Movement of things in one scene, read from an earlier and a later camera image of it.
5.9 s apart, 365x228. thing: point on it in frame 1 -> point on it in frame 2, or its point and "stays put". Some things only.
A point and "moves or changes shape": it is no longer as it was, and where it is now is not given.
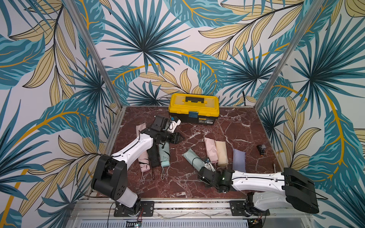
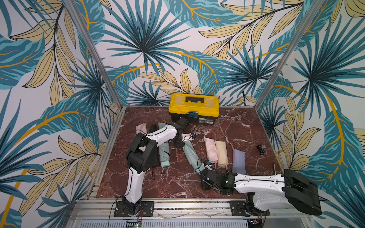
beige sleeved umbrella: x=222 y=153 stays put
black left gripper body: x=168 y=137 -> x=177 y=141
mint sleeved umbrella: x=195 y=160 moves or changes shape
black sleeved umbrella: x=154 y=155 stays put
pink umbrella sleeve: x=140 y=127 stays put
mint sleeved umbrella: x=164 y=152 stays put
